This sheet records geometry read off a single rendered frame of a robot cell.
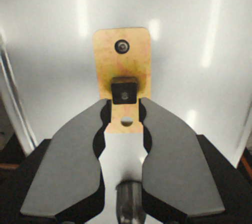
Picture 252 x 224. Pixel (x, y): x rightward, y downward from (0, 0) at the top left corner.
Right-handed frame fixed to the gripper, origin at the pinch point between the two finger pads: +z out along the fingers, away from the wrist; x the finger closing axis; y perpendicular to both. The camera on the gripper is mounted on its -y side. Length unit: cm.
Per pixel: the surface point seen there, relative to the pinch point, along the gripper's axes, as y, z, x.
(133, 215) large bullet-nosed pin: 11.2, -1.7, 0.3
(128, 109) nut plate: 1.8, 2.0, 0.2
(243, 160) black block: 17.2, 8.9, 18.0
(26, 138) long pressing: 4.7, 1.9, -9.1
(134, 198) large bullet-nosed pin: 11.0, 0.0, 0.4
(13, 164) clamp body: 14.7, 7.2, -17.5
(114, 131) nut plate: 4.0, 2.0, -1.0
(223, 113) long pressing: 2.9, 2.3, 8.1
